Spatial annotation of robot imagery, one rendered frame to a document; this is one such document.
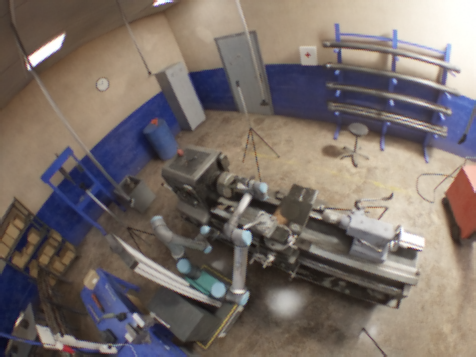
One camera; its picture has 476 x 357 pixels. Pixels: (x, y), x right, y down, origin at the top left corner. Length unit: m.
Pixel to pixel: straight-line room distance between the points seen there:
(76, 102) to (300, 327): 5.32
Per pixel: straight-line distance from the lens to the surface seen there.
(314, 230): 2.08
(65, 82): 4.71
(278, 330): 2.58
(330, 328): 2.61
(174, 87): 5.14
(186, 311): 1.98
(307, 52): 4.04
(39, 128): 4.63
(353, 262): 1.87
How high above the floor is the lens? 2.58
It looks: 45 degrees down
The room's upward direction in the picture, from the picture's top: 22 degrees counter-clockwise
